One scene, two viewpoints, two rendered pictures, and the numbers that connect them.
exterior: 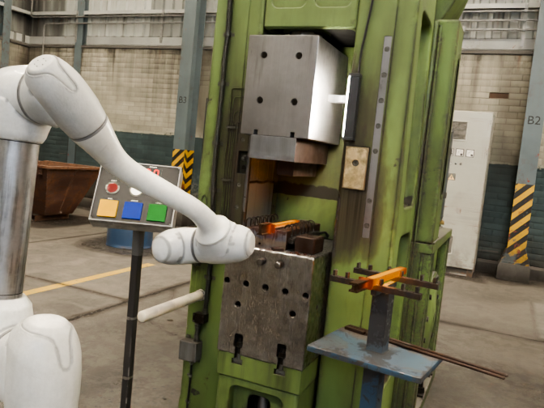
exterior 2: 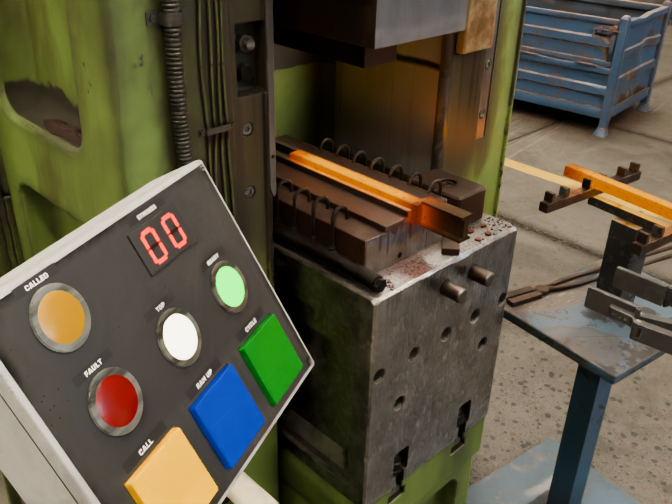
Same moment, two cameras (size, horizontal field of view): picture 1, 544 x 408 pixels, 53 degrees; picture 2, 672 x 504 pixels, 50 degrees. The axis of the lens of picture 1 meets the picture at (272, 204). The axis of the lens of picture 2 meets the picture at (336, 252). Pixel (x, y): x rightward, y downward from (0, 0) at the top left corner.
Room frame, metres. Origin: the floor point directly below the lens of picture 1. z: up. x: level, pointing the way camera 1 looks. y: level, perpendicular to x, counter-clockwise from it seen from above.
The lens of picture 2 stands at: (1.93, 1.04, 1.50)
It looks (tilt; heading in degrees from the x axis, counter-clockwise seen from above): 29 degrees down; 292
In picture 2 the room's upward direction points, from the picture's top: 2 degrees clockwise
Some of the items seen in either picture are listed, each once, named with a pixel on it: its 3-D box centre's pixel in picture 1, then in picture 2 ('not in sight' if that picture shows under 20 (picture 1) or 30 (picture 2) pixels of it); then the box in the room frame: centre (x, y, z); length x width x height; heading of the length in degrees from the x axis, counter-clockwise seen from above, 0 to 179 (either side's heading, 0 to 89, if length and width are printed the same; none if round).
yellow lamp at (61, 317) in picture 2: not in sight; (61, 317); (2.32, 0.67, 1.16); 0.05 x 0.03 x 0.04; 67
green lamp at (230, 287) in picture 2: not in sight; (229, 286); (2.29, 0.47, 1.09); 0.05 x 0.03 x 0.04; 67
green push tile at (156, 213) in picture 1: (157, 213); (269, 359); (2.24, 0.47, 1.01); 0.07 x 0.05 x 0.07; 92
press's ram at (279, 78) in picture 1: (306, 94); not in sight; (2.40, -0.10, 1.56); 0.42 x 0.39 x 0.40; 157
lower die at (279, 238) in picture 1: (282, 231); (319, 194); (2.41, -0.06, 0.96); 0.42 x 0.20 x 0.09; 157
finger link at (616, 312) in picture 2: not in sight; (624, 320); (1.88, 0.20, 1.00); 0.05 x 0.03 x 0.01; 157
